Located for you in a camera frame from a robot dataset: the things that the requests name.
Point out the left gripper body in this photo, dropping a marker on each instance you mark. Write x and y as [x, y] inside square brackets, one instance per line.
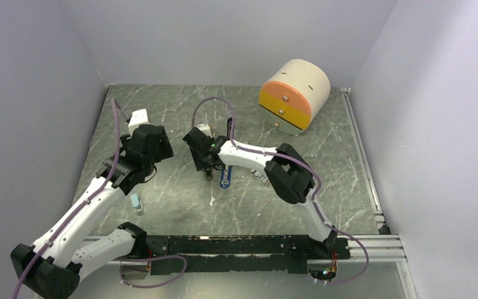
[163, 151]

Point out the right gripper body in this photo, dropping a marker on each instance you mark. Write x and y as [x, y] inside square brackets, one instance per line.
[200, 162]

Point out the beige small stapler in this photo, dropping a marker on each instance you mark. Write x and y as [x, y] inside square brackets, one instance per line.
[208, 173]

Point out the light blue small stapler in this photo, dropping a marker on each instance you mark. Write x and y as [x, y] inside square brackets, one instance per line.
[136, 202]

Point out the red white staple box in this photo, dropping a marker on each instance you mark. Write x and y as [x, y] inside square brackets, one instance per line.
[261, 176]

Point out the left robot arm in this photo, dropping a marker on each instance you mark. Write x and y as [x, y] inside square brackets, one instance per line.
[54, 264]

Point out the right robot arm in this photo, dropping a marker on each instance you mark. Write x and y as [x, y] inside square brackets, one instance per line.
[291, 178]

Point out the cream round drawer cabinet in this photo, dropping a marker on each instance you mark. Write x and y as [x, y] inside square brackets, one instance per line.
[293, 96]

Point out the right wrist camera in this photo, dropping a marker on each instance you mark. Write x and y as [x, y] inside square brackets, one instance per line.
[205, 129]

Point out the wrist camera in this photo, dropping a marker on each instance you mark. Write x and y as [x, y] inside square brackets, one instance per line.
[205, 129]
[138, 117]

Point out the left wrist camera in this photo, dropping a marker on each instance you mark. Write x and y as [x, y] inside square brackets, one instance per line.
[138, 117]

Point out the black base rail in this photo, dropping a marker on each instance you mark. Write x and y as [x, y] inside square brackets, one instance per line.
[238, 253]

